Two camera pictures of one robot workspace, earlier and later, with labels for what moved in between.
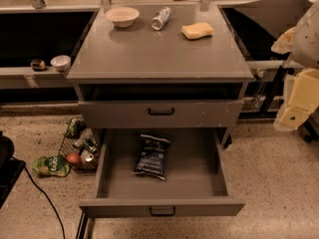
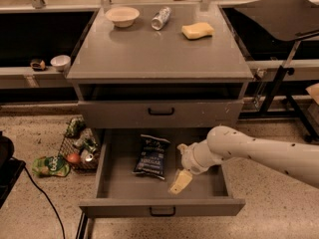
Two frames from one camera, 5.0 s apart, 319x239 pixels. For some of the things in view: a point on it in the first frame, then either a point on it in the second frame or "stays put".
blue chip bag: [151, 156] stays put
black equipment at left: [11, 169] stays put
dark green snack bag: [75, 126] stays put
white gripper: [308, 45] → [187, 158]
